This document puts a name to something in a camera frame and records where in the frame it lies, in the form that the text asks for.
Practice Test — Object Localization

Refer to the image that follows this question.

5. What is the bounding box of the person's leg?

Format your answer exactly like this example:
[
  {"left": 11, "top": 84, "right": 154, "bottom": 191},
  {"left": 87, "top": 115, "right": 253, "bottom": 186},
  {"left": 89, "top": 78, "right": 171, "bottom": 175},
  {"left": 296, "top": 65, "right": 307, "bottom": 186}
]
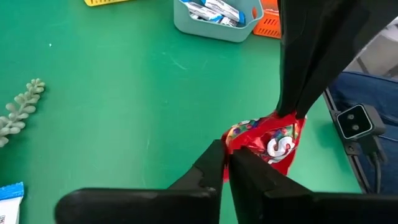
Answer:
[{"left": 328, "top": 70, "right": 398, "bottom": 195}]

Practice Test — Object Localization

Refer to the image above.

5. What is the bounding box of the trailing succulent in dark pot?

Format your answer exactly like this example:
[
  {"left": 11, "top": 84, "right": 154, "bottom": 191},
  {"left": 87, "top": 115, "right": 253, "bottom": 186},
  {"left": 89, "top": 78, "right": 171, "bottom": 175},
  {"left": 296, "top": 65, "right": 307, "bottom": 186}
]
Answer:
[{"left": 0, "top": 78, "right": 47, "bottom": 149}]

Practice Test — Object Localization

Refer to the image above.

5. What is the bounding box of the black depth camera cable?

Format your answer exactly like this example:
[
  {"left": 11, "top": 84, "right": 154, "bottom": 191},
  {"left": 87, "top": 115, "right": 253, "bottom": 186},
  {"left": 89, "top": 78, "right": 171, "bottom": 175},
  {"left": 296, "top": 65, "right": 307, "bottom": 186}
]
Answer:
[{"left": 368, "top": 151, "right": 384, "bottom": 194}]

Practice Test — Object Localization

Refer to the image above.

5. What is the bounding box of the orange slotted plastic basket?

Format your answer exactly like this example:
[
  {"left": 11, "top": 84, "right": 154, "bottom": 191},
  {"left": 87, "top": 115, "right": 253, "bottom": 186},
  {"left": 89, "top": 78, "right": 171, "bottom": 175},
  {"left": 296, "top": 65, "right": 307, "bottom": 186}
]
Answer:
[{"left": 252, "top": 0, "right": 282, "bottom": 40}]

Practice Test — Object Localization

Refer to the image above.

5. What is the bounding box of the red Skittles candy bag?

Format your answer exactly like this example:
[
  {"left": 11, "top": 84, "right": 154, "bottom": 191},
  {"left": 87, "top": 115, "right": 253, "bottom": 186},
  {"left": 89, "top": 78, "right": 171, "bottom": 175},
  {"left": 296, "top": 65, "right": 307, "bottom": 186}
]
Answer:
[{"left": 221, "top": 111, "right": 307, "bottom": 183}]

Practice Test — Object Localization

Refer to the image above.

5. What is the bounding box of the light blue plastic bin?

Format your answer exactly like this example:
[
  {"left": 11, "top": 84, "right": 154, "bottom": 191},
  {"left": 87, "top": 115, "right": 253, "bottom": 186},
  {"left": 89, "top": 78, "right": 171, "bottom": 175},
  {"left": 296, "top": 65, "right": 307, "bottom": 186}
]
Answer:
[{"left": 173, "top": 0, "right": 264, "bottom": 44}]

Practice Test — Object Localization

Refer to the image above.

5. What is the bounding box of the small black depth camera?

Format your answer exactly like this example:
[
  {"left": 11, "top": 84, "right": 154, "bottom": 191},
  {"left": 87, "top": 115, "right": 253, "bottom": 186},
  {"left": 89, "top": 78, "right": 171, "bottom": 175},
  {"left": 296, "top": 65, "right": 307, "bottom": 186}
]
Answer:
[{"left": 335, "top": 103, "right": 387, "bottom": 156}]

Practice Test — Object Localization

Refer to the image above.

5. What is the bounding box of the yellow slotted plastic basket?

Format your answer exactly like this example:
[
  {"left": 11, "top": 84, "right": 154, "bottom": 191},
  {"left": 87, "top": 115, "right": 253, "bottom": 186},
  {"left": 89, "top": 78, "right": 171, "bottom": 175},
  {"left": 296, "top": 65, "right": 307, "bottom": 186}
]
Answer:
[{"left": 83, "top": 0, "right": 131, "bottom": 7}]

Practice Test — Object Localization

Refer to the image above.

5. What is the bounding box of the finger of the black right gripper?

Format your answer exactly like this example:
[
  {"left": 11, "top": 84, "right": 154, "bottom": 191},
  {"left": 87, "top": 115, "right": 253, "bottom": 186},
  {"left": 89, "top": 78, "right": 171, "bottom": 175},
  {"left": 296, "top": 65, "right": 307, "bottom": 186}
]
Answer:
[
  {"left": 275, "top": 0, "right": 370, "bottom": 118},
  {"left": 295, "top": 0, "right": 398, "bottom": 119}
]

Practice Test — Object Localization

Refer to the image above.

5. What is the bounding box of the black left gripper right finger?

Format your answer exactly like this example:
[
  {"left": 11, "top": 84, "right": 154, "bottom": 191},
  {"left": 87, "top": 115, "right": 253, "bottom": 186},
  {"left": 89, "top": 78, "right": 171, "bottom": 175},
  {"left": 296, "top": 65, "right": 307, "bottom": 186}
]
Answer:
[{"left": 228, "top": 147, "right": 313, "bottom": 224}]

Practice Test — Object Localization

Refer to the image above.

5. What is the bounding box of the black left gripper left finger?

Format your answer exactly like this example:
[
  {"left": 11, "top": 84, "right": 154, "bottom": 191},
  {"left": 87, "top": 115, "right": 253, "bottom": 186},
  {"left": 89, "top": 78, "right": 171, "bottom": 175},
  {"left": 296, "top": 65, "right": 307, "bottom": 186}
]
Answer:
[{"left": 169, "top": 139, "right": 226, "bottom": 224}]

